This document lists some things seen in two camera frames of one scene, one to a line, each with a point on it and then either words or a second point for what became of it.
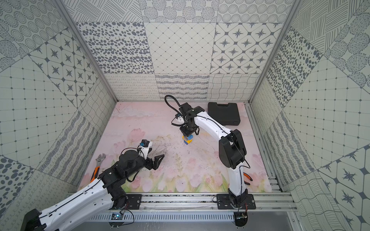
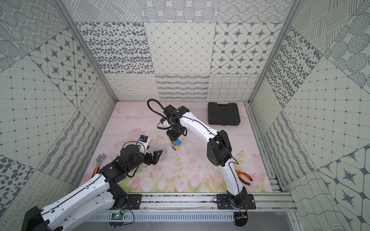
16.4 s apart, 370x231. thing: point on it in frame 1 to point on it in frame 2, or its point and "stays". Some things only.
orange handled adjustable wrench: [99, 160] stays
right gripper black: [186, 133] to [173, 136]
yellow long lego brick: [188, 141] to [176, 147]
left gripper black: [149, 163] to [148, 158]
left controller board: [116, 216] stays
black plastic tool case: [227, 114] stays
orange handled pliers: [249, 177] stays
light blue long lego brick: [189, 137] to [177, 142]
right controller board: [241, 218] stays
